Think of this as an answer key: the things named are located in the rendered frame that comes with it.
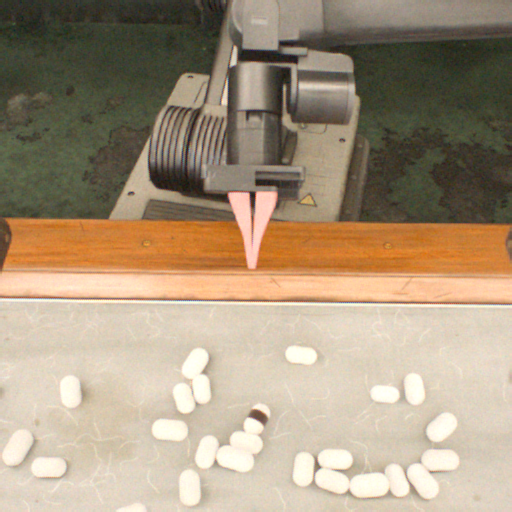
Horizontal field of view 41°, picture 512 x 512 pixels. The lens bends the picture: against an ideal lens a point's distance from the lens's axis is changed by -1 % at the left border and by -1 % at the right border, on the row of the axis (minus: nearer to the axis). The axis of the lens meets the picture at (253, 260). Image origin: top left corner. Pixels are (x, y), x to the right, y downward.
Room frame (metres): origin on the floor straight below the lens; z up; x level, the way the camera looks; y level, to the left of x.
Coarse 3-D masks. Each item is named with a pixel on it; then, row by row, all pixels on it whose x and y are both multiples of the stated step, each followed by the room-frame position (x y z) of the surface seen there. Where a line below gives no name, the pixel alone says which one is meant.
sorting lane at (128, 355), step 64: (0, 320) 0.48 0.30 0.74; (64, 320) 0.48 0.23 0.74; (128, 320) 0.48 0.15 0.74; (192, 320) 0.48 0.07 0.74; (256, 320) 0.48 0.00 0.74; (320, 320) 0.48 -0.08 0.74; (384, 320) 0.48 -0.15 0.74; (448, 320) 0.48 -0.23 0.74; (0, 384) 0.39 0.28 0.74; (128, 384) 0.39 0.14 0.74; (256, 384) 0.39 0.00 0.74; (320, 384) 0.39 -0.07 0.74; (384, 384) 0.39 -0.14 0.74; (448, 384) 0.39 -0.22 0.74; (0, 448) 0.31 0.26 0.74; (64, 448) 0.31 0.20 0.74; (128, 448) 0.31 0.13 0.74; (192, 448) 0.31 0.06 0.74; (320, 448) 0.31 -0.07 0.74; (384, 448) 0.31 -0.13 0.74; (448, 448) 0.31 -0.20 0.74
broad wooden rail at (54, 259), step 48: (48, 240) 0.58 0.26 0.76; (96, 240) 0.58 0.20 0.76; (144, 240) 0.58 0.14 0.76; (192, 240) 0.58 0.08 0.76; (240, 240) 0.58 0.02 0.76; (288, 240) 0.58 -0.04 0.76; (336, 240) 0.58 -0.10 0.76; (384, 240) 0.58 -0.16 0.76; (432, 240) 0.58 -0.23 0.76; (480, 240) 0.58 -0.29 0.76; (0, 288) 0.52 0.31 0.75; (48, 288) 0.52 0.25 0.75; (96, 288) 0.52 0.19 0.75; (144, 288) 0.52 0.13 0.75; (192, 288) 0.52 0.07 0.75; (240, 288) 0.52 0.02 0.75; (288, 288) 0.51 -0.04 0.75; (336, 288) 0.51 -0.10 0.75; (384, 288) 0.51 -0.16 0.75; (432, 288) 0.51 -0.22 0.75; (480, 288) 0.51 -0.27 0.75
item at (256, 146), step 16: (240, 112) 0.55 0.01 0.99; (240, 128) 0.54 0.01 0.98; (256, 128) 0.54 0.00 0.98; (272, 128) 0.54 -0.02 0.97; (240, 144) 0.53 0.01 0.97; (256, 144) 0.52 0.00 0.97; (272, 144) 0.53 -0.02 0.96; (240, 160) 0.51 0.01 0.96; (256, 160) 0.51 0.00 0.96; (272, 160) 0.52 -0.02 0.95; (256, 176) 0.50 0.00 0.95; (272, 176) 0.50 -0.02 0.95; (288, 176) 0.50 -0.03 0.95; (304, 176) 0.50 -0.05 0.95
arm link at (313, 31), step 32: (288, 0) 0.63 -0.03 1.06; (320, 0) 0.63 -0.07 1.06; (352, 0) 0.64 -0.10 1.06; (384, 0) 0.64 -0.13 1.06; (416, 0) 0.65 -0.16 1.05; (448, 0) 0.65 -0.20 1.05; (480, 0) 0.65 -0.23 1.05; (288, 32) 0.60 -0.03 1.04; (320, 32) 0.61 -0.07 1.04; (352, 32) 0.62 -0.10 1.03; (384, 32) 0.62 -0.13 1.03; (416, 32) 0.63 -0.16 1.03; (448, 32) 0.63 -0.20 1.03; (480, 32) 0.64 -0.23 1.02
